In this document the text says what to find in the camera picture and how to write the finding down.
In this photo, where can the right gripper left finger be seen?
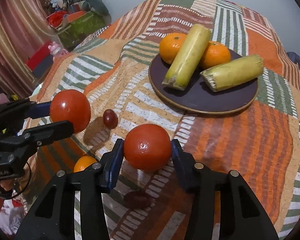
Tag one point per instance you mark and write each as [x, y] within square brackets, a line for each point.
[52, 214]

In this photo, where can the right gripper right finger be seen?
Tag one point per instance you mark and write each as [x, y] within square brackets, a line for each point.
[242, 214]

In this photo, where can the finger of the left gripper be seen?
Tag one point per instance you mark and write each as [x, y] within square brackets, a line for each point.
[45, 134]
[39, 110]

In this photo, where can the red tomato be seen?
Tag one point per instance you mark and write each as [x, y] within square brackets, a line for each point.
[147, 147]
[73, 106]

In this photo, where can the yellow sugarcane piece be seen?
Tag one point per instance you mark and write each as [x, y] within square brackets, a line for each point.
[233, 73]
[187, 58]

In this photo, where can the red box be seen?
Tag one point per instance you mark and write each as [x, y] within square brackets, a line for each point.
[41, 61]

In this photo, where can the pink toy bottle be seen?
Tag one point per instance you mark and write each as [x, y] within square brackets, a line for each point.
[56, 49]

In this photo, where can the green storage box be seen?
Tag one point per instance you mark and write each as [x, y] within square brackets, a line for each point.
[75, 32]

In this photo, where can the striped curtain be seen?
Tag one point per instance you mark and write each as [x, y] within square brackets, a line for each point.
[23, 31]

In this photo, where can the grey stuffed pillow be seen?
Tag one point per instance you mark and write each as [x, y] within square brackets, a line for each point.
[90, 0]

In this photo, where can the dark purple round plate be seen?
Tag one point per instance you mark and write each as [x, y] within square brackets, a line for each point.
[198, 97]

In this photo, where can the patchwork striped bedspread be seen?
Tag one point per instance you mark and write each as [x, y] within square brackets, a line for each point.
[111, 68]

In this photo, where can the left orange on plate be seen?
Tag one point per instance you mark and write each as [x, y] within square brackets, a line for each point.
[170, 45]

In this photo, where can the orange on plate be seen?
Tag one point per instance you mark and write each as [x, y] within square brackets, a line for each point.
[215, 54]
[170, 45]

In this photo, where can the right orange on plate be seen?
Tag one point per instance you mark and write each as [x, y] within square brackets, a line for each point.
[215, 54]

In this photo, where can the blue bag beside bed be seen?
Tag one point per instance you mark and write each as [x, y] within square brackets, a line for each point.
[294, 57]

